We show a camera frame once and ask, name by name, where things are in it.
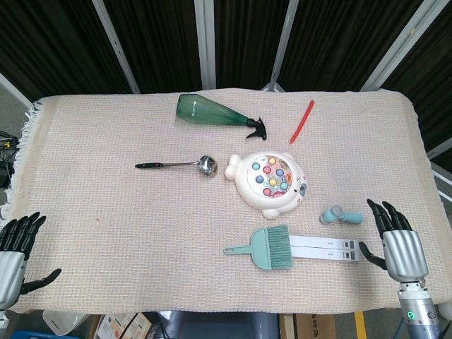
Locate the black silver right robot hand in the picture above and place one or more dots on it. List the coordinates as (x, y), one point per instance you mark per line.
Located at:
(404, 250)

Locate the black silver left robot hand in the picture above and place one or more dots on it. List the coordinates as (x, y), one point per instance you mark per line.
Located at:
(10, 268)

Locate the teal toy hammer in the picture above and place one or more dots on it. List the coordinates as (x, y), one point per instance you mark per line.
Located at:
(333, 214)

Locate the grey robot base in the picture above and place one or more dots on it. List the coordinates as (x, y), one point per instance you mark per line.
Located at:
(219, 326)

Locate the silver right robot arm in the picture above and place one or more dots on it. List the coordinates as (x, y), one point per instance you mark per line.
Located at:
(418, 310)

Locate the white pop-it toy console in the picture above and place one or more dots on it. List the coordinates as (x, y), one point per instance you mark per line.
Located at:
(247, 183)

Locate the white plastic bin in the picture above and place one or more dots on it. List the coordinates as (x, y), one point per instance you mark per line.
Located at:
(63, 321)

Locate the white flat strip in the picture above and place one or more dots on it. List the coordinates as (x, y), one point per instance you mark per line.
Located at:
(318, 242)
(318, 253)

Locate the beige woven table cloth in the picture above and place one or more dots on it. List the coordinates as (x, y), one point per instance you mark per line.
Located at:
(106, 212)

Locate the brown cardboard box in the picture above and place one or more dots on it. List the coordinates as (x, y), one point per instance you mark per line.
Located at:
(307, 326)

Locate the printed cardboard box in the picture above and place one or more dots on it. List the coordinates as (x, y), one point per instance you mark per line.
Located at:
(120, 326)

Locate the teal bristle brush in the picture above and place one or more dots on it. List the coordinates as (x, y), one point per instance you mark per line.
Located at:
(279, 247)

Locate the teal dustpan brush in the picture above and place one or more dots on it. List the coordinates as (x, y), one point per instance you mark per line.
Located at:
(259, 247)

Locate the red plastic stick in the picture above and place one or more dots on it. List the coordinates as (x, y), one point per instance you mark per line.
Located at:
(302, 121)

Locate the green spray bottle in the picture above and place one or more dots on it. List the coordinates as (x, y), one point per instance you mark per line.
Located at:
(205, 113)

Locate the white screen frame post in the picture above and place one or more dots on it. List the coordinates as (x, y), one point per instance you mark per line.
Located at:
(441, 173)
(116, 46)
(399, 46)
(282, 46)
(14, 90)
(205, 42)

